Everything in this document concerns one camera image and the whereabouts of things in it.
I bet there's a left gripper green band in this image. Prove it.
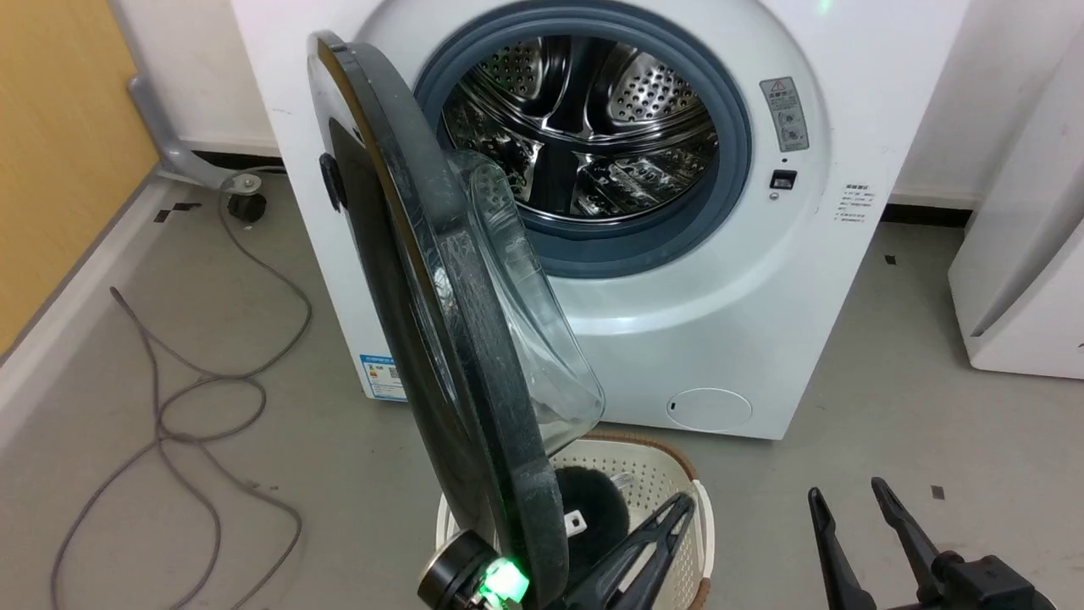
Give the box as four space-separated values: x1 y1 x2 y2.
415 491 697 610

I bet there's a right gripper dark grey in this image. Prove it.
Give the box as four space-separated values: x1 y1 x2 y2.
807 477 1057 610

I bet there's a black round glass washer door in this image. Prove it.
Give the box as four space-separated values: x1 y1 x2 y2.
307 30 606 610

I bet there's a white front-load washing machine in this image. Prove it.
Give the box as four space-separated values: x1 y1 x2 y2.
230 0 971 441

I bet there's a grey rubber door gasket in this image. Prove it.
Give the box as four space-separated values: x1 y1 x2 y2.
413 7 753 280

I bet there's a black fluffy garment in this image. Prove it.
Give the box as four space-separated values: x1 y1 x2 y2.
555 466 632 585

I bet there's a white basket with brown rim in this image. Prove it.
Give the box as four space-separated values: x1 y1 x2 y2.
435 432 716 610

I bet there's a round white filter cover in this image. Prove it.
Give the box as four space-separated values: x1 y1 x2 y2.
666 388 753 433

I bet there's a blue energy label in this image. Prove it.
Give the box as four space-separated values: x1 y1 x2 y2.
359 353 407 401

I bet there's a small text sticker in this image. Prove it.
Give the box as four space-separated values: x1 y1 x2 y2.
838 182 877 225

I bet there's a grey warning sticker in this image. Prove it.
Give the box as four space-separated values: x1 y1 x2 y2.
760 76 810 153

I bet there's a steel perforated washer drum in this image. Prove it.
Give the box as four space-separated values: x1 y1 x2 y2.
440 36 721 223

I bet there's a black caster wheel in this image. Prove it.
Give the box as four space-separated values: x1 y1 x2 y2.
227 174 268 223

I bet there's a grey drain pipe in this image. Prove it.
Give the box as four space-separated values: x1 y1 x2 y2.
110 0 285 191

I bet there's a yellow wooden panel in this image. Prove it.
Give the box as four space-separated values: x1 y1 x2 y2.
0 0 162 357

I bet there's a grey floor cable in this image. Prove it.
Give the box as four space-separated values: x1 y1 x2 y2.
49 174 314 610

